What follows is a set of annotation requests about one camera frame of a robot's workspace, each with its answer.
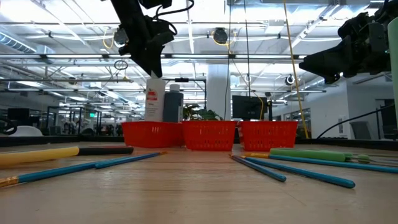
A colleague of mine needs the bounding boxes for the grey office chair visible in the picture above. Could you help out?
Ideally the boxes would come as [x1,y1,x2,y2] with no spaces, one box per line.
[349,120,373,141]

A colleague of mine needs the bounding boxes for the teal paint brush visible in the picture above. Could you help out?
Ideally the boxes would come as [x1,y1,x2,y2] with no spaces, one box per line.
[229,154,287,183]
[94,151,168,170]
[244,151,398,174]
[239,156,356,189]
[0,155,131,189]

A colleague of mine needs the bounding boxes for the potted green plant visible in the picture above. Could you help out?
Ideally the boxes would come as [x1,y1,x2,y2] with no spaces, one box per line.
[183,103,224,122]

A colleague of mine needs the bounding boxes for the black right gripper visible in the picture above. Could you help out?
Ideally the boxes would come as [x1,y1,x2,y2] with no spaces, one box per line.
[298,11,393,85]

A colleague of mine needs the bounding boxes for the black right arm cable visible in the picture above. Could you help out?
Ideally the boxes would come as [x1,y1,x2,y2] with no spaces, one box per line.
[316,104,396,140]

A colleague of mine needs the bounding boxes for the white paint bottle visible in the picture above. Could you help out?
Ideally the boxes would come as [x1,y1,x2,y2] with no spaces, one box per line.
[144,71,167,122]

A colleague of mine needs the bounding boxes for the white rounded object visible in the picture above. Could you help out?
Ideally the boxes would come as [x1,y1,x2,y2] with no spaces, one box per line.
[8,125,44,138]

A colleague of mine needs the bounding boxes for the white square column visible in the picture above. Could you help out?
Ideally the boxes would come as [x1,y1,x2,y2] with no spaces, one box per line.
[206,63,232,121]

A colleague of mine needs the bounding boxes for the green handled scissors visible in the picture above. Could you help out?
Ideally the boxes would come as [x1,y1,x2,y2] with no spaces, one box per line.
[269,147,398,167]

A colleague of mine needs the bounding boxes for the yellow cable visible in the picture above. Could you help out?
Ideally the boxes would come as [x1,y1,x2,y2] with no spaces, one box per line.
[282,0,310,140]

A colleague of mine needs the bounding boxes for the black left wrist camera cable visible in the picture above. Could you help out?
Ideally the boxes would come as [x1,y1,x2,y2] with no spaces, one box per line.
[154,0,195,35]

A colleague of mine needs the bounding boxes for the red plastic basket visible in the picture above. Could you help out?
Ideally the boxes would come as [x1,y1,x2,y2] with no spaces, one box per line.
[121,121,185,149]
[238,120,299,149]
[182,119,238,152]

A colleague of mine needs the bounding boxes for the small black monitor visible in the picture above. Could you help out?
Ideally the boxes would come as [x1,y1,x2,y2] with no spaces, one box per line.
[6,108,31,122]

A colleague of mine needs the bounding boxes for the yellow and black marker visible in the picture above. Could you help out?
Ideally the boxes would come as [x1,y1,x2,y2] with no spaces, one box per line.
[0,146,80,167]

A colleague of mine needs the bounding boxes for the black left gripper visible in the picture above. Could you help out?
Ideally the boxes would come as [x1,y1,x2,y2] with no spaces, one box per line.
[118,14,176,79]

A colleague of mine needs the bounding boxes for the dark blue paint bottle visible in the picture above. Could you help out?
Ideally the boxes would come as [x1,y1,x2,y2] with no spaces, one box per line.
[163,83,185,123]

